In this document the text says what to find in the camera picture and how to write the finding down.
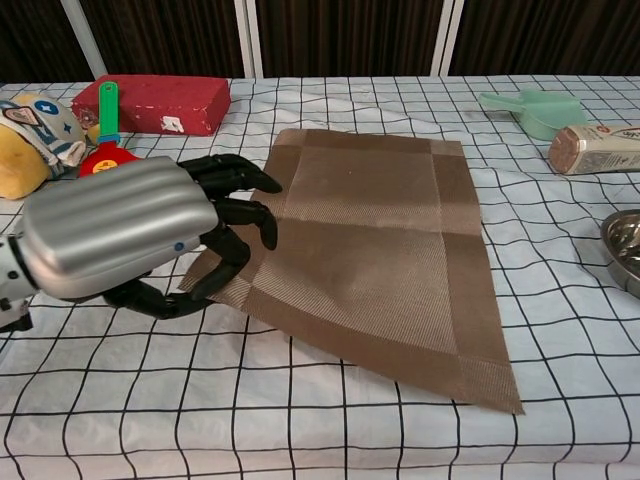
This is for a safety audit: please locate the white partition frame post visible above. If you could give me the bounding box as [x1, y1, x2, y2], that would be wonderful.
[59, 0, 109, 81]
[428, 0, 465, 77]
[234, 0, 265, 79]

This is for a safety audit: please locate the beige drink bottle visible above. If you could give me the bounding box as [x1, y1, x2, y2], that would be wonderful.
[547, 122, 640, 176]

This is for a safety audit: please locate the white black grid tablecloth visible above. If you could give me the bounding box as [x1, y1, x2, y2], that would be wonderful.
[0, 74, 640, 480]

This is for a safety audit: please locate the red hand clapper green handle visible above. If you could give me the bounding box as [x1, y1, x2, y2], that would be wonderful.
[78, 81, 145, 179]

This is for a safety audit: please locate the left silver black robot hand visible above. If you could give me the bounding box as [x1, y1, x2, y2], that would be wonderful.
[22, 153, 284, 321]

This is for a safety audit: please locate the yellow plush toy striped cap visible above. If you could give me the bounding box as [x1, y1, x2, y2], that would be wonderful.
[0, 89, 101, 201]

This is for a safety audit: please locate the stainless steel bowl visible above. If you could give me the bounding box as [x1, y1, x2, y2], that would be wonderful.
[599, 209, 640, 296]

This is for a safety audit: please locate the mint green plastic dustpan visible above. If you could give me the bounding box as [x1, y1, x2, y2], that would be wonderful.
[477, 88, 589, 141]

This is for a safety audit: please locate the red brick block with sticker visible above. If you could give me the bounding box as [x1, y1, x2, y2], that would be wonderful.
[71, 74, 232, 137]

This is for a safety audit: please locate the brown woven placemat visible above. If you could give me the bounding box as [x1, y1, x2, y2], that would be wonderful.
[178, 128, 525, 416]

